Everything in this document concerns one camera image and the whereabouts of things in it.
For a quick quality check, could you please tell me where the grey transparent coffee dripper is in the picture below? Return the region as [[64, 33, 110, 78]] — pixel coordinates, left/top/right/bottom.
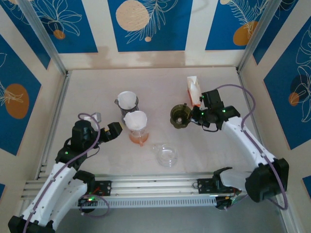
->
[[114, 91, 139, 122]]

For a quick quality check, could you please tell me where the olive transparent coffee dripper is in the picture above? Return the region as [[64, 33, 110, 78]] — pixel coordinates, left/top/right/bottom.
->
[[169, 103, 195, 129]]

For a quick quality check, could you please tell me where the white paper coffee filter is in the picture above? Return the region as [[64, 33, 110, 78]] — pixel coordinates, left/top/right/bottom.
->
[[118, 91, 137, 110], [123, 110, 148, 132]]

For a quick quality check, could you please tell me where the orange transparent coffee dripper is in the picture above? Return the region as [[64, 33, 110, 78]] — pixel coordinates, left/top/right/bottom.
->
[[128, 132, 150, 148]]

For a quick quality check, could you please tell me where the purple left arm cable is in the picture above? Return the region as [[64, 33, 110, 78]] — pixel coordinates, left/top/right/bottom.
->
[[23, 113, 110, 233]]

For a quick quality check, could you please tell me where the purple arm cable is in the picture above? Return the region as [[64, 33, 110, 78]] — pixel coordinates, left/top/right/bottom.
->
[[23, 113, 110, 233], [215, 84, 289, 211]]

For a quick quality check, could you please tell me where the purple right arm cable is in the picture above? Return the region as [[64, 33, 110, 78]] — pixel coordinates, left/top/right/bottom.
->
[[215, 84, 289, 211]]

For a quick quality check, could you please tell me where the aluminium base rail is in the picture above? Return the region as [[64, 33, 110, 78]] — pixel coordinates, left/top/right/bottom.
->
[[20, 171, 286, 198]]

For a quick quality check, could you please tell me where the white slotted cable duct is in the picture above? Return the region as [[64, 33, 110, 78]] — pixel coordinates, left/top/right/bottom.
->
[[70, 196, 217, 209]]

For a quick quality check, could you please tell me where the aluminium frame post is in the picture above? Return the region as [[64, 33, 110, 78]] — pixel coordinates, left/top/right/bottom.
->
[[237, 0, 280, 73], [18, 0, 69, 76]]

